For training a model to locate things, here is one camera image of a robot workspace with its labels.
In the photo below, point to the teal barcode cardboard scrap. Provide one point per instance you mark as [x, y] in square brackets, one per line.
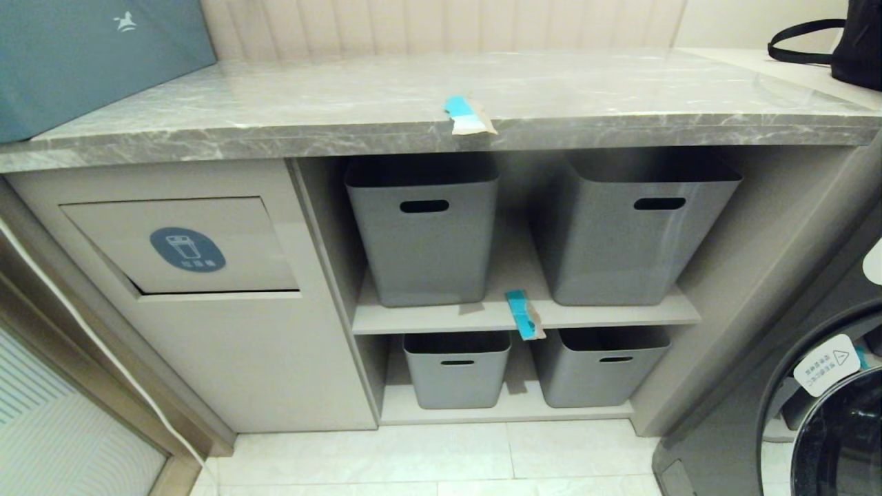
[520, 313]

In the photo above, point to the beige trash flap door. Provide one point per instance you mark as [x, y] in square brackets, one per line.
[227, 234]

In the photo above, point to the large grey plastic bin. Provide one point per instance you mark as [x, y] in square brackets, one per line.
[620, 255]
[420, 255]

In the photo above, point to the small grey plastic bin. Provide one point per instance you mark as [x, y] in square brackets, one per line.
[596, 386]
[455, 382]

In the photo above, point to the beige laundry cabinet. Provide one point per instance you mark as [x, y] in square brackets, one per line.
[275, 358]

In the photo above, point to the blue oval trash sticker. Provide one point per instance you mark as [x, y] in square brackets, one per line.
[187, 249]

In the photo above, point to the dark grey washing machine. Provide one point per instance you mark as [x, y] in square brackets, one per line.
[723, 413]

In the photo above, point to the teal box white horse logo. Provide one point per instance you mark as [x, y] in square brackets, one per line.
[83, 69]

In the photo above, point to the white warning label sticker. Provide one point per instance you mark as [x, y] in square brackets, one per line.
[827, 365]

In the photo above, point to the ribbed glass door panel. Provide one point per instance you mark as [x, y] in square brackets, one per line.
[55, 441]

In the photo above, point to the white oval washer patch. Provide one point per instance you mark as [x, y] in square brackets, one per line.
[875, 262]

